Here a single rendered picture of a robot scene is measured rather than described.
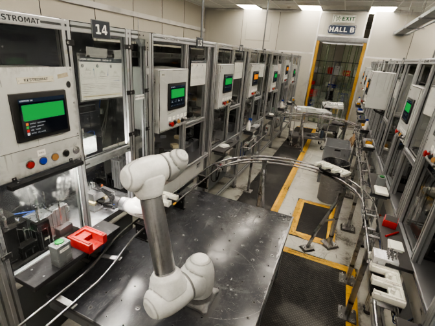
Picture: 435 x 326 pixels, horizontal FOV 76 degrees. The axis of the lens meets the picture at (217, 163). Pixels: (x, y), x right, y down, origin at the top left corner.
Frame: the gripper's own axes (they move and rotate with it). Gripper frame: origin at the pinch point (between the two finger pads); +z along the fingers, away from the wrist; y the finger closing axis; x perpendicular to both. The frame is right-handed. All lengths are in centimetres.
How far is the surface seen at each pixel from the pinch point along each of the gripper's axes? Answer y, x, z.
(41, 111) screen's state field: 65, 41, -17
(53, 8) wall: 143, -255, 345
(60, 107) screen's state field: 65, 31, -17
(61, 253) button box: -2, 49, -27
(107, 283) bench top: -32, 31, -36
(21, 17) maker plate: 101, 40, -14
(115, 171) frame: 6.3, -25.0, 7.4
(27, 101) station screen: 69, 46, -17
